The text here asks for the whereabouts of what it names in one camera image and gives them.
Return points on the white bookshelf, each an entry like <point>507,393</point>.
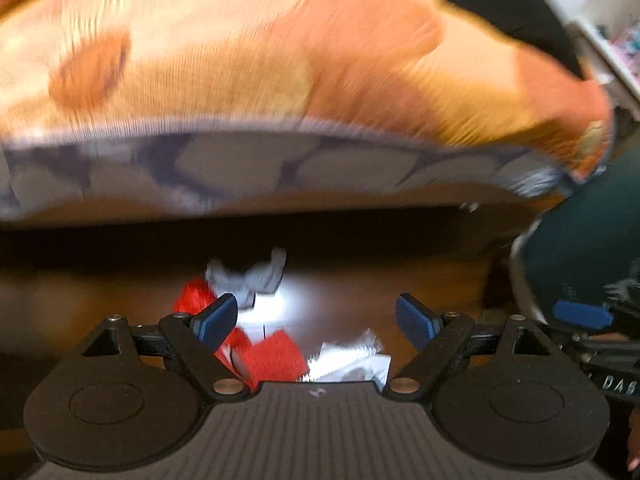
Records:
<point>607,5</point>

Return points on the grey sock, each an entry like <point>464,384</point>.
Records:
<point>250,280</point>

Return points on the clear plastic wrapper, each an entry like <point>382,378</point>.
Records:
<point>345,360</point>

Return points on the orange floral bedspread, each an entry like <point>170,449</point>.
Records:
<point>300,60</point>

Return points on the teal waste bin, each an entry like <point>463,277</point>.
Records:
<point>585,250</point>

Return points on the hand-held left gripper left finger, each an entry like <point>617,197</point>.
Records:
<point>220,316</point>

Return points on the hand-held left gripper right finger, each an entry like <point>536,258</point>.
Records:
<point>415,321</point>

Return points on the red foam net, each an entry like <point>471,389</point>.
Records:
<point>192,297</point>

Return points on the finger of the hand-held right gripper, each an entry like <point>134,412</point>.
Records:
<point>582,314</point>

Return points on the black cloth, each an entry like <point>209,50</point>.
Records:
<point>500,5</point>

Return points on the metal bed leg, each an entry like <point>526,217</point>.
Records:
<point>470,206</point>

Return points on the red cloth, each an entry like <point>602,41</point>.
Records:
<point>272,360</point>

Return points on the wooden bed frame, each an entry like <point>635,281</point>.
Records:
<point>300,206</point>

